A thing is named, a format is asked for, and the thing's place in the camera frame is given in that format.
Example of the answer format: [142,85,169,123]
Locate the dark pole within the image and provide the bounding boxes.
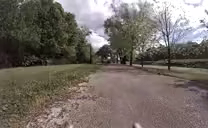
[89,44,93,65]

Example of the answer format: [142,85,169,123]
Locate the grey asphalt path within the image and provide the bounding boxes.
[25,64,208,128]

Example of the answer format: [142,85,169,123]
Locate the bare thin tree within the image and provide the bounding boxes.
[155,1,193,72]

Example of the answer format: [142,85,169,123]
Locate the tree with thin crown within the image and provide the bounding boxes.
[103,1,160,67]

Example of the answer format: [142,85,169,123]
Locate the pale side road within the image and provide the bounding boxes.
[133,63,208,73]

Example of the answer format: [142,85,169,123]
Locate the wood of green trees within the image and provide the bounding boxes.
[0,0,93,69]

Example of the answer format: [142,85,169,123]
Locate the row of trees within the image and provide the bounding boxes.
[138,36,208,68]

